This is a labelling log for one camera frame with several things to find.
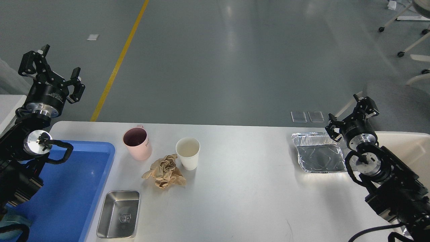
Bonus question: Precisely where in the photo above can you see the aluminium foil tray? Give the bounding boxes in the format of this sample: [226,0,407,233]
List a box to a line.
[291,132,349,174]

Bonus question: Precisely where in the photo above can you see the pink plastic mug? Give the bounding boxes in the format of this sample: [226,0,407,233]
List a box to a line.
[122,124,152,161]

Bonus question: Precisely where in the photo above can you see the teal ceramic cup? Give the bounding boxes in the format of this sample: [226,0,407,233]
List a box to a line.
[0,209,33,241]

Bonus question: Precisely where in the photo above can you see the cream plastic bin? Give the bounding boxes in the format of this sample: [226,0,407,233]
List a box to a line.
[373,131,430,212]

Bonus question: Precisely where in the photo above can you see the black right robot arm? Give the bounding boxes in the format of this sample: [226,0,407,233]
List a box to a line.
[325,94,430,242]

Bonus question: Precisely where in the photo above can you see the white rolling chair base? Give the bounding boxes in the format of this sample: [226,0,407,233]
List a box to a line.
[378,0,430,84]

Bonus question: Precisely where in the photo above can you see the white paper cup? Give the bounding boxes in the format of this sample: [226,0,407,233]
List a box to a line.
[175,137,200,171]

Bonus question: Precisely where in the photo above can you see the crumpled brown paper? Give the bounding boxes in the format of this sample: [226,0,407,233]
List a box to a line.
[141,154,187,190]

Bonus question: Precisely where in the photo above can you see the stainless steel rectangular tray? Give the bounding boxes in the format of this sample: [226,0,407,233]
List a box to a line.
[96,190,140,239]

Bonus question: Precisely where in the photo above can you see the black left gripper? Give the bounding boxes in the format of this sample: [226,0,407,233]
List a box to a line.
[18,44,85,118]

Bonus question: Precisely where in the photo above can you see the blue plastic tray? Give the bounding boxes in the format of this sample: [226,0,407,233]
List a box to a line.
[6,140,115,242]

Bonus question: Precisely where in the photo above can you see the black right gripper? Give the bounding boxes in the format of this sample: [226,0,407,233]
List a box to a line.
[325,94,380,150]

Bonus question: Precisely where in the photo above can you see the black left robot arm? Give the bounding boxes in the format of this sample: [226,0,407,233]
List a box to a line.
[0,45,85,219]

